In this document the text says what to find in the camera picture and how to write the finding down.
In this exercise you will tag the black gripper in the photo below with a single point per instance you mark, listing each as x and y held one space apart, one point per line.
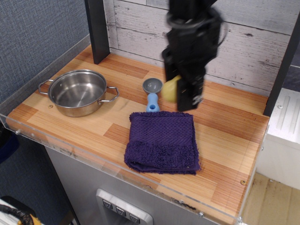
192 45

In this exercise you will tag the yellow toy potato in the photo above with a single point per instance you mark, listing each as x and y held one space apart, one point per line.
169 90

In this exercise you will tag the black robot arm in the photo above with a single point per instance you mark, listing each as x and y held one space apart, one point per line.
192 11

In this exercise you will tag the blue grey toy scoop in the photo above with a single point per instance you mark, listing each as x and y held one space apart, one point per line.
152 87

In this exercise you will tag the purple folded towel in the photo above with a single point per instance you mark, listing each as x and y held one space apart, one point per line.
162 142

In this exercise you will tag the stainless steel pot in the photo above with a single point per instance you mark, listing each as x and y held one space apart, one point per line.
78 93

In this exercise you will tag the white side cabinet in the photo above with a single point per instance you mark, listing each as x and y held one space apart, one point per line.
280 155

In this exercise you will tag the silver toy fridge front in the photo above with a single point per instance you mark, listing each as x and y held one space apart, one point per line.
102 193

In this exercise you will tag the clear acrylic guard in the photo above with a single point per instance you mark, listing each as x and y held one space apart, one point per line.
88 152

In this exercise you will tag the yellow object bottom left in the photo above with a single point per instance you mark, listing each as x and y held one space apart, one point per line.
35 221

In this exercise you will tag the black right post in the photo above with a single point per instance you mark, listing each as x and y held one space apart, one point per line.
283 69

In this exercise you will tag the black post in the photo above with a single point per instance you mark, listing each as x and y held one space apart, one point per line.
98 30
283 69

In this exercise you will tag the black left post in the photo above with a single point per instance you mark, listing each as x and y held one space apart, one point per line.
98 30

